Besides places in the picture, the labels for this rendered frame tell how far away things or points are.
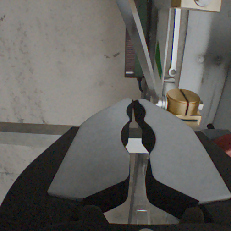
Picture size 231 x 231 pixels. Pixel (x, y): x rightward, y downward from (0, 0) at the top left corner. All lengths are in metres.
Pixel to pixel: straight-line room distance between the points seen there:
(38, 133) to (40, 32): 0.94
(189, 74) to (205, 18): 0.15
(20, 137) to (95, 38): 0.86
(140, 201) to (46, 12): 1.08
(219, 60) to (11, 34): 1.15
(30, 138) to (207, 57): 0.45
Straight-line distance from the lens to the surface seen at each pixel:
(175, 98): 0.26
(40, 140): 0.32
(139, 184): 0.63
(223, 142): 0.29
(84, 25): 1.11
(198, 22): 0.49
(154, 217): 0.44
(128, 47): 0.39
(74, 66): 1.17
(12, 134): 0.34
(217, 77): 0.55
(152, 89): 0.20
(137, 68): 0.40
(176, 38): 0.39
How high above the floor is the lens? 1.08
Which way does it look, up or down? 58 degrees down
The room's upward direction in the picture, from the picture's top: 173 degrees counter-clockwise
